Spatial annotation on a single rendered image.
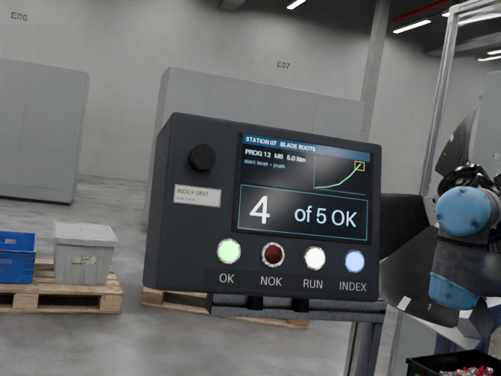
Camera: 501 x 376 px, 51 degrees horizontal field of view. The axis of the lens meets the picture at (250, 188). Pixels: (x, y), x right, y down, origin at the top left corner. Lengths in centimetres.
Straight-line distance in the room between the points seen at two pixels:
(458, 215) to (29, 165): 749
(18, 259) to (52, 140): 448
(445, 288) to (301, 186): 38
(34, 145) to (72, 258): 449
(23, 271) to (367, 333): 316
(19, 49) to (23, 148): 554
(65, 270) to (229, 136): 321
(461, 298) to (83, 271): 310
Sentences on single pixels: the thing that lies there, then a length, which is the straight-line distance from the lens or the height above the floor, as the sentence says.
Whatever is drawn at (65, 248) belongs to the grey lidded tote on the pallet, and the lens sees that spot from 369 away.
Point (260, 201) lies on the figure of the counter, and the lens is 58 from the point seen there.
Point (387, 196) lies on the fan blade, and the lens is 151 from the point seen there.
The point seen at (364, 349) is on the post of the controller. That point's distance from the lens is 74.
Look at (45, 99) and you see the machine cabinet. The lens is 804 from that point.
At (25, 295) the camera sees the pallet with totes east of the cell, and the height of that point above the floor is 11.
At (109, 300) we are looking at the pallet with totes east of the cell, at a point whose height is 9.
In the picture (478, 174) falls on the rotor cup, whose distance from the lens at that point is 134.
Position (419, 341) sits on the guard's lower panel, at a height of 44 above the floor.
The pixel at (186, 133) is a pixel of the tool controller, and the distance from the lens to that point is 57.
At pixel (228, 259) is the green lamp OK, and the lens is 56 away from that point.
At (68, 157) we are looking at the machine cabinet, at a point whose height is 71.
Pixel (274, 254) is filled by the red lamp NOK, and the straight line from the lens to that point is 57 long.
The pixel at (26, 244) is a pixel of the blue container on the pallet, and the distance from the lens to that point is 427.
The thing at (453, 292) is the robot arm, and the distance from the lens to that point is 90.
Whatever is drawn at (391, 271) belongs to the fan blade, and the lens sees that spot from 126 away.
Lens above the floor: 123
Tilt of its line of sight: 4 degrees down
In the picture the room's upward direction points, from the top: 8 degrees clockwise
